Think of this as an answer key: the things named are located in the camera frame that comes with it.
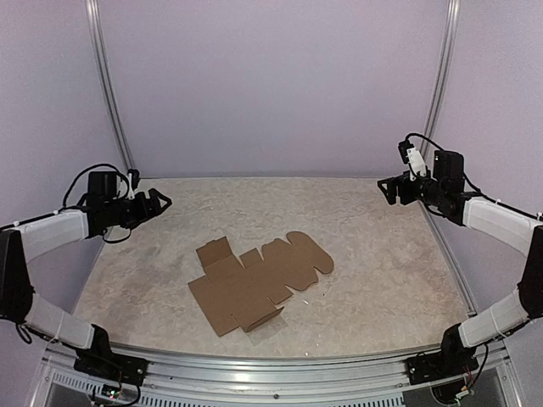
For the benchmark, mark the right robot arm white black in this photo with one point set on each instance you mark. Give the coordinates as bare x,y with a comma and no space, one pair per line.
510,237

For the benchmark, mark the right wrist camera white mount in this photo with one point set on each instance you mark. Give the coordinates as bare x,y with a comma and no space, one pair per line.
412,157

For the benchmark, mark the left aluminium frame post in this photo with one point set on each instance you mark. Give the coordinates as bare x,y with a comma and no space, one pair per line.
101,57

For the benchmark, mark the aluminium frame post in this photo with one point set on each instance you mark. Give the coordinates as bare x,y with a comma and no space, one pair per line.
444,65
101,57

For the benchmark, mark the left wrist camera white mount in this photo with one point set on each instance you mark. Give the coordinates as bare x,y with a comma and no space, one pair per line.
133,179

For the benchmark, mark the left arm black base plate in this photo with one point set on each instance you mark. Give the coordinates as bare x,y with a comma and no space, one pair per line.
119,368

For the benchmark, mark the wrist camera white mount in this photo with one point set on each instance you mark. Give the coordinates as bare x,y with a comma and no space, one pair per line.
412,157
133,179

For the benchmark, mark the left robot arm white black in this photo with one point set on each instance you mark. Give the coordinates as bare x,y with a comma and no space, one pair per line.
44,258

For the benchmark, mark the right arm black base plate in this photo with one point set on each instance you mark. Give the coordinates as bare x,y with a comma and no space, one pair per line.
423,367

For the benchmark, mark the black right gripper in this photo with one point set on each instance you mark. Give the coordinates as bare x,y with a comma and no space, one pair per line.
403,180

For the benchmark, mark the brown cardboard box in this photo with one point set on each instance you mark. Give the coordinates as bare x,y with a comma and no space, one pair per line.
248,290

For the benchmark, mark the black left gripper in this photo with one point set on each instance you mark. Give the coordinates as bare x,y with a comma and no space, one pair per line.
144,211

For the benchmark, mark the right aluminium frame post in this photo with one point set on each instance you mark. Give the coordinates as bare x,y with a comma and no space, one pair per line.
444,65

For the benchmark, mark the front aluminium frame rail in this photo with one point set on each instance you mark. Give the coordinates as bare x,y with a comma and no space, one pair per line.
180,379

